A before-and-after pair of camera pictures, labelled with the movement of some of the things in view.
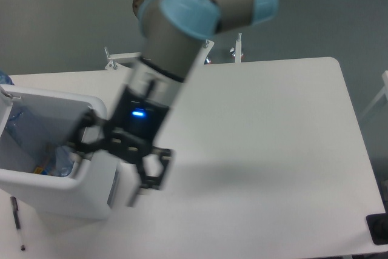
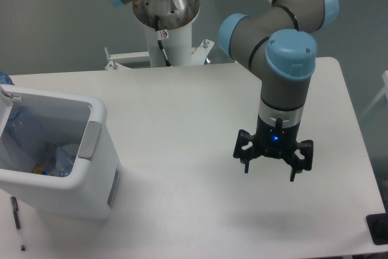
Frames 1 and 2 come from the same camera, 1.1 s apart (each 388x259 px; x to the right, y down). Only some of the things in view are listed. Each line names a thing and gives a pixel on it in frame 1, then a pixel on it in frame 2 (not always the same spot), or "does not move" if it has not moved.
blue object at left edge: [5, 79] does not move
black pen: [14, 207] does not move
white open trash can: [37, 166] does not move
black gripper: [136, 122] to [277, 142]
